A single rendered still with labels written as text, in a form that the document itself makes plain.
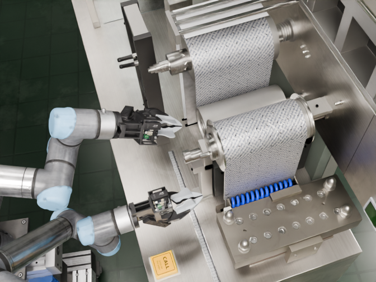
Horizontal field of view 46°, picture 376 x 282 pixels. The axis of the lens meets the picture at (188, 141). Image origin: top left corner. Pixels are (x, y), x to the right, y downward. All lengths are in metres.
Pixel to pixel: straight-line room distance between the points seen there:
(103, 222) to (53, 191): 0.22
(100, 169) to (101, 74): 0.93
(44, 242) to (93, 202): 1.33
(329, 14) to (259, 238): 0.65
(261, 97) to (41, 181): 0.66
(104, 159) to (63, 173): 1.59
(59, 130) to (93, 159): 1.65
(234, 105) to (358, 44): 0.38
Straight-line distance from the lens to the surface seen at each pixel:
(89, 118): 1.11
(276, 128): 1.20
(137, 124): 1.15
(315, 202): 1.41
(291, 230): 1.36
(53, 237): 1.32
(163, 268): 1.43
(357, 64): 1.16
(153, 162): 1.61
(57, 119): 1.09
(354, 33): 1.15
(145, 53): 1.26
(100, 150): 2.76
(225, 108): 1.31
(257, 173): 1.31
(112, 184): 2.63
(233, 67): 1.27
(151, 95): 1.40
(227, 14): 1.27
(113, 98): 1.80
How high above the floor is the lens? 2.29
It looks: 58 degrees down
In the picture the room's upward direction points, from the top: 6 degrees counter-clockwise
